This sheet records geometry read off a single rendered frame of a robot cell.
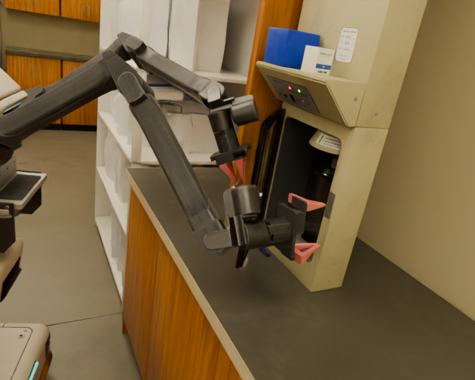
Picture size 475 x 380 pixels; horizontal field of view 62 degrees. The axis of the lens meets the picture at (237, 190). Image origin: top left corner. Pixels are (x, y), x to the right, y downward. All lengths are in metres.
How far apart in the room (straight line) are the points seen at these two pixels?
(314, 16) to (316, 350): 0.84
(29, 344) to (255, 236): 1.32
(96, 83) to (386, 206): 1.03
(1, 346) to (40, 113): 1.16
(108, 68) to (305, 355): 0.76
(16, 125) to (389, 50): 0.85
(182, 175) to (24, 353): 1.24
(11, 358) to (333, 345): 1.29
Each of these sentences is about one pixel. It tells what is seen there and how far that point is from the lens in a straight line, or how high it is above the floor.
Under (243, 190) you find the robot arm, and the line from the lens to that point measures 0.79.
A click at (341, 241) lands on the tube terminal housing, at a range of 1.12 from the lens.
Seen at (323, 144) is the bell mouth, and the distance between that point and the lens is 1.10.
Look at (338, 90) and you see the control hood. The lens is 0.92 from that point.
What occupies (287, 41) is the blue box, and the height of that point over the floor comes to 1.57.
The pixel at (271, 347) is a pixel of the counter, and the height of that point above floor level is 0.94.
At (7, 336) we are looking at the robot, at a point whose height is 0.28.
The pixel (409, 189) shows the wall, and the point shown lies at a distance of 1.43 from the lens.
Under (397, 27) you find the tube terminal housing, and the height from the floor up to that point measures 1.64.
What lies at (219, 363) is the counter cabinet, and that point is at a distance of 1.10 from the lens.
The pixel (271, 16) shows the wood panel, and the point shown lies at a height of 1.63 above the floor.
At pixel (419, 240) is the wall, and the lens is 1.42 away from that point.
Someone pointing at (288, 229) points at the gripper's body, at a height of 1.22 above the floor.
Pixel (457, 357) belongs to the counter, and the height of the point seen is 0.94.
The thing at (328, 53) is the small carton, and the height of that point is 1.56.
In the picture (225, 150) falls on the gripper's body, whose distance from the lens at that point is 1.03.
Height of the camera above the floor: 1.56
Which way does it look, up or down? 21 degrees down
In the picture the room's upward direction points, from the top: 10 degrees clockwise
